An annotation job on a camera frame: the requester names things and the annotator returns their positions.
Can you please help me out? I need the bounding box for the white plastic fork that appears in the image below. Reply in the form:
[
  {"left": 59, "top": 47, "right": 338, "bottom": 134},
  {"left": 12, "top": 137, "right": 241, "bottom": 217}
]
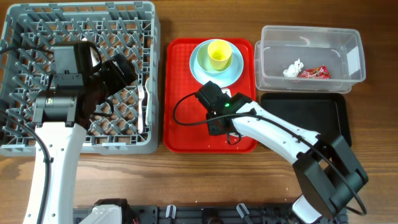
[{"left": 137, "top": 84, "right": 145, "bottom": 134}]

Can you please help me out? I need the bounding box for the white plastic spoon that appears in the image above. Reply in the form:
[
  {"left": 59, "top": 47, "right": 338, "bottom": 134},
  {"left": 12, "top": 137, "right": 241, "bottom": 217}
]
[{"left": 145, "top": 78, "right": 150, "bottom": 126}]

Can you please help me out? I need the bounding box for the white napkin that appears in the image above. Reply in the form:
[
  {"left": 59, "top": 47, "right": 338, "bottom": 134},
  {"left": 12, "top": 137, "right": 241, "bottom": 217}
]
[{"left": 283, "top": 58, "right": 303, "bottom": 78}]

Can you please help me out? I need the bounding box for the red snack wrapper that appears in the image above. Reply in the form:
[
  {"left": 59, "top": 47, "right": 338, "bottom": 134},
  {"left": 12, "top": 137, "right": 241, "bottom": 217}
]
[{"left": 297, "top": 65, "right": 331, "bottom": 79}]

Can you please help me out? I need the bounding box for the small light blue bowl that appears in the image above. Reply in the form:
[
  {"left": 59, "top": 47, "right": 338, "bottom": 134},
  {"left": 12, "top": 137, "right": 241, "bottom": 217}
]
[{"left": 219, "top": 88, "right": 252, "bottom": 138}]

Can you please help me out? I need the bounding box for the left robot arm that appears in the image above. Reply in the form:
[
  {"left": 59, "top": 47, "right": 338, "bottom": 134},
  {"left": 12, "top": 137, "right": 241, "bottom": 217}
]
[{"left": 24, "top": 41, "right": 137, "bottom": 223}]

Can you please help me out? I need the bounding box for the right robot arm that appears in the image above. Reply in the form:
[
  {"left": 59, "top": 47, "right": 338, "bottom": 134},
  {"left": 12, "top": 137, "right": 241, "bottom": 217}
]
[{"left": 195, "top": 82, "right": 368, "bottom": 223}]

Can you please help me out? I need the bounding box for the grey dishwasher rack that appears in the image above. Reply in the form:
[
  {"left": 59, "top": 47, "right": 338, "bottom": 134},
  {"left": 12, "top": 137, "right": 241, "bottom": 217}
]
[{"left": 1, "top": 1, "right": 160, "bottom": 157}]

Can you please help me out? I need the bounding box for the red plastic tray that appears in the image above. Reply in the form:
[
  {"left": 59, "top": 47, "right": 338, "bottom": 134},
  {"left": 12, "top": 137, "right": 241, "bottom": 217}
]
[{"left": 163, "top": 38, "right": 257, "bottom": 153}]

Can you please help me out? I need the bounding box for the light blue plate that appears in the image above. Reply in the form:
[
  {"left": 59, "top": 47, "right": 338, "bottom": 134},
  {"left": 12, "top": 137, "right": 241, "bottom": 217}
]
[{"left": 189, "top": 39, "right": 244, "bottom": 88}]

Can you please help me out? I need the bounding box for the green bowl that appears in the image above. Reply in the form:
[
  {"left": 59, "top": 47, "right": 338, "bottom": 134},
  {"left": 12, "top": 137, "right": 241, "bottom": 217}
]
[{"left": 197, "top": 42, "right": 233, "bottom": 74}]

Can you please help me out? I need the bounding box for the yellow cup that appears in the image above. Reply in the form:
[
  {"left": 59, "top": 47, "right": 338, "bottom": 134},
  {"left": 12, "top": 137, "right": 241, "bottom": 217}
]
[{"left": 207, "top": 39, "right": 232, "bottom": 70}]

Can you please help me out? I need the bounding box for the black plastic tray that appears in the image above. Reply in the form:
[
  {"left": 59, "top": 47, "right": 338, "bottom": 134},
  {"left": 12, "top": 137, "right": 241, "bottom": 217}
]
[{"left": 261, "top": 93, "right": 352, "bottom": 146}]

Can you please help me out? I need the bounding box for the clear plastic bin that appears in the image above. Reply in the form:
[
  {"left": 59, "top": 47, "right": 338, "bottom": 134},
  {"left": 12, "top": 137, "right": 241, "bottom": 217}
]
[{"left": 254, "top": 26, "right": 366, "bottom": 93}]

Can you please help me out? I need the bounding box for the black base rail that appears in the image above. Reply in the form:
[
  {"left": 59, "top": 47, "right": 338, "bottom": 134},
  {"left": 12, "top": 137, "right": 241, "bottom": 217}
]
[{"left": 70, "top": 198, "right": 348, "bottom": 224}]

